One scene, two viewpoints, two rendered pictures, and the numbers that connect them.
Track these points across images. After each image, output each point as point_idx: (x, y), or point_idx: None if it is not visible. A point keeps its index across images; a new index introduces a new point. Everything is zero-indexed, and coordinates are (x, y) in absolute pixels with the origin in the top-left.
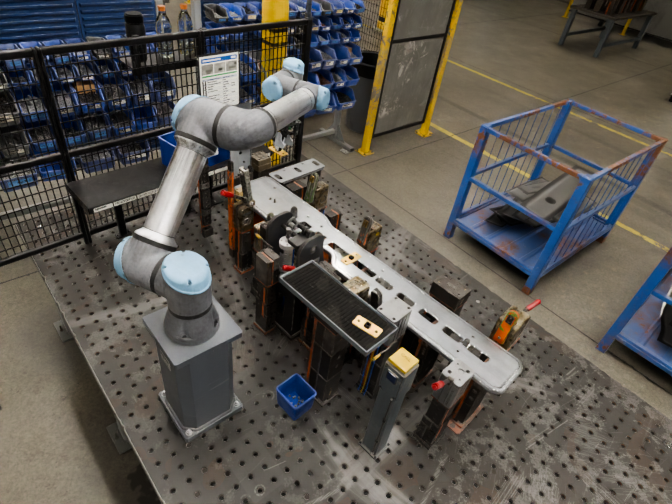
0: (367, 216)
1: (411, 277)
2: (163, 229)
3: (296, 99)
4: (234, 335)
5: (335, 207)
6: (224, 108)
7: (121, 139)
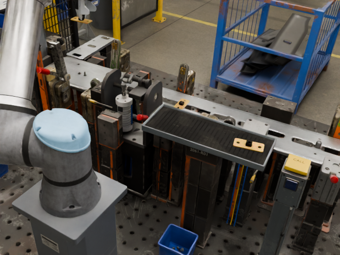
0: (183, 63)
1: (221, 118)
2: (19, 91)
3: None
4: (121, 192)
5: None
6: None
7: None
